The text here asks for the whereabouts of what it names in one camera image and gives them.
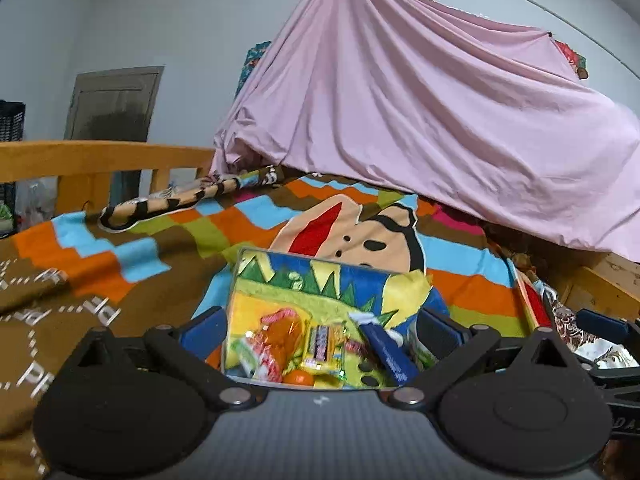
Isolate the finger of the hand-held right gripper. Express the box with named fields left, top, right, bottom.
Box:
left=574, top=309, right=640, bottom=345
left=580, top=352, right=640, bottom=389

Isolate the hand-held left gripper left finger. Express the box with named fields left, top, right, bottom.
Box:
left=65, top=306, right=257, bottom=408

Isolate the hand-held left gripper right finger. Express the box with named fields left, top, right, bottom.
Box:
left=387, top=306, right=577, bottom=408

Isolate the blue tube with white cap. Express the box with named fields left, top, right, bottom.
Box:
left=348, top=310, right=422, bottom=387

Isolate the green white red snack packet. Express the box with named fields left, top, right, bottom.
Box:
left=234, top=334, right=282, bottom=382

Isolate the orange snack packet pink top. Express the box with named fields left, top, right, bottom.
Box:
left=260, top=309, right=307, bottom=377

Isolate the yellow candy packet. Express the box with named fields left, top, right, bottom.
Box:
left=299, top=324, right=348, bottom=377

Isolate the brown white patterned cloth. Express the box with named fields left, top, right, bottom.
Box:
left=546, top=299, right=637, bottom=367

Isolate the wooden box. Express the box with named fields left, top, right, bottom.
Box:
left=559, top=252, right=640, bottom=327

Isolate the small orange fruit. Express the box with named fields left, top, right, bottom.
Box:
left=281, top=370, right=317, bottom=389

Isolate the cartoon printed blanket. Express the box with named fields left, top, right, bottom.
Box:
left=0, top=169, right=568, bottom=480

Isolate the striped tan black cloth roll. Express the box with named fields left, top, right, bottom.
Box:
left=99, top=164, right=287, bottom=233

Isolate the clear plastic bag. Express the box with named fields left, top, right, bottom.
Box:
left=14, top=176, right=59, bottom=235

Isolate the pink bed sheet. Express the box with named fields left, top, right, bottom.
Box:
left=209, top=0, right=640, bottom=257

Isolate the brown door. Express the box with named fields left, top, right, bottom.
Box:
left=64, top=65, right=165, bottom=144

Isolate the red floral cloth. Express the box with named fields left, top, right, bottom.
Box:
left=552, top=39, right=592, bottom=81

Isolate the teal floral cloth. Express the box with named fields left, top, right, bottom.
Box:
left=235, top=41, right=274, bottom=99

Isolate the black plastic crate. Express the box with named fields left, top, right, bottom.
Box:
left=0, top=100, right=26, bottom=142

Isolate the wooden bed rail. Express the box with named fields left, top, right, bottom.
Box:
left=0, top=140, right=217, bottom=222

